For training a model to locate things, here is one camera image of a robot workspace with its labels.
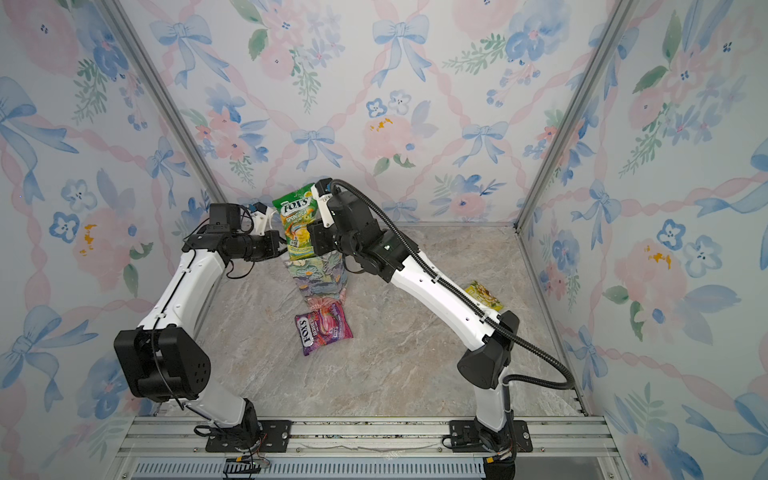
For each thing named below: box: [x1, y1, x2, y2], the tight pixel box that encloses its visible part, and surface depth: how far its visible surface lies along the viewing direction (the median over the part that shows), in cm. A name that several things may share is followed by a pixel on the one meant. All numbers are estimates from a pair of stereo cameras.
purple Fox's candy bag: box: [295, 302, 353, 356], surface depth 92 cm
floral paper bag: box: [284, 250, 349, 312], surface depth 84 cm
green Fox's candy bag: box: [272, 183, 321, 261], surface depth 71 cm
